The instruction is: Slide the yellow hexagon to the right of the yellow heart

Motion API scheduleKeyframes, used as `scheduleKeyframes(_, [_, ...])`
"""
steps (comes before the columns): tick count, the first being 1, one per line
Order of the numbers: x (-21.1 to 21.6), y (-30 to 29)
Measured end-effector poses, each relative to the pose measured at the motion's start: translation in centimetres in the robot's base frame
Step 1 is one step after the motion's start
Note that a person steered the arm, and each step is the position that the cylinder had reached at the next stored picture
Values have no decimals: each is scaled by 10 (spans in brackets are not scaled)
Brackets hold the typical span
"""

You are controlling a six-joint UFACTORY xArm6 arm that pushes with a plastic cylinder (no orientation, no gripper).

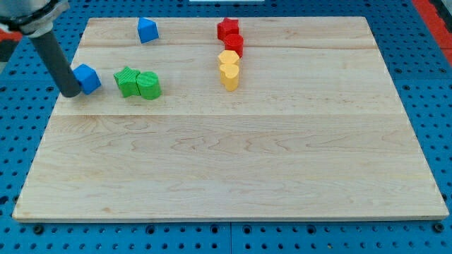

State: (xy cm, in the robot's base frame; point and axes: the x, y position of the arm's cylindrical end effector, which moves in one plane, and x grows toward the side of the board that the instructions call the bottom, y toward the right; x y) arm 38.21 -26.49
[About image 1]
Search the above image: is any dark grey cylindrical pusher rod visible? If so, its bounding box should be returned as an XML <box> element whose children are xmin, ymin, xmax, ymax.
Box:
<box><xmin>29</xmin><ymin>30</ymin><xmax>81</xmax><ymax>97</ymax></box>

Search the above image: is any silver robot wrist mount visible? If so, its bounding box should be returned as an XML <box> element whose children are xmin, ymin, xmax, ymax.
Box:
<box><xmin>1</xmin><ymin>0</ymin><xmax>70</xmax><ymax>37</ymax></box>

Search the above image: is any yellow hexagon block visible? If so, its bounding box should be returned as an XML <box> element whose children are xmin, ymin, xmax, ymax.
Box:
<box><xmin>218</xmin><ymin>50</ymin><xmax>240</xmax><ymax>66</ymax></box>

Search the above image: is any yellow heart block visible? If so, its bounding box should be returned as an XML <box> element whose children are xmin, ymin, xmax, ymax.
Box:
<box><xmin>219</xmin><ymin>63</ymin><xmax>239</xmax><ymax>92</ymax></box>

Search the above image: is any blue cube block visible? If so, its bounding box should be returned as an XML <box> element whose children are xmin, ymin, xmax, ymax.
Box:
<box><xmin>73</xmin><ymin>64</ymin><xmax>101</xmax><ymax>95</ymax></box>

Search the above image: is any green star block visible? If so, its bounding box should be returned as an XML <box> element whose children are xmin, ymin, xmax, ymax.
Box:
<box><xmin>114</xmin><ymin>66</ymin><xmax>141</xmax><ymax>97</ymax></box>

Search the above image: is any green cylinder block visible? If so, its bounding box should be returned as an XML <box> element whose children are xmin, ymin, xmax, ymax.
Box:
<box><xmin>136</xmin><ymin>71</ymin><xmax>162</xmax><ymax>100</ymax></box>

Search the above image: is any blue pentagon block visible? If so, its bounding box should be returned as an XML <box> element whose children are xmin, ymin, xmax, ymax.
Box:
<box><xmin>137</xmin><ymin>18</ymin><xmax>160</xmax><ymax>44</ymax></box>

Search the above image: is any red star block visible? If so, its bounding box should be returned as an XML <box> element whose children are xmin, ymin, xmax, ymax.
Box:
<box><xmin>217</xmin><ymin>17</ymin><xmax>239</xmax><ymax>40</ymax></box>

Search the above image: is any red cylinder block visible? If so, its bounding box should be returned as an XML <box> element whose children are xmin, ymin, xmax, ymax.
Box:
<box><xmin>223</xmin><ymin>34</ymin><xmax>244</xmax><ymax>58</ymax></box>

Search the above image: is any light wooden board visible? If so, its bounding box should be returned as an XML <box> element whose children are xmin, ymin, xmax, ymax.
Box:
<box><xmin>13</xmin><ymin>16</ymin><xmax>449</xmax><ymax>223</ymax></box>

